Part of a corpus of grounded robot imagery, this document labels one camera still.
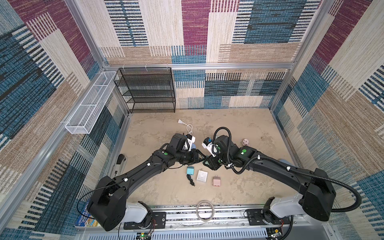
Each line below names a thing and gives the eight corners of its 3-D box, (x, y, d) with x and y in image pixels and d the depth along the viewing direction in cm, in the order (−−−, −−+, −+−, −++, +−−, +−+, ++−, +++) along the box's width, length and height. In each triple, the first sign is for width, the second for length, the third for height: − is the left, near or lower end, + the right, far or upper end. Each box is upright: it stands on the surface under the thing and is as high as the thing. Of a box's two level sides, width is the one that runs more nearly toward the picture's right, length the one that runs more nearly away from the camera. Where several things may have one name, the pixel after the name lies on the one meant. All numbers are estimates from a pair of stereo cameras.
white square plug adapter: (196, 180, 87) (196, 179, 85) (198, 171, 91) (198, 169, 89) (206, 182, 86) (206, 181, 84) (207, 173, 90) (208, 171, 88)
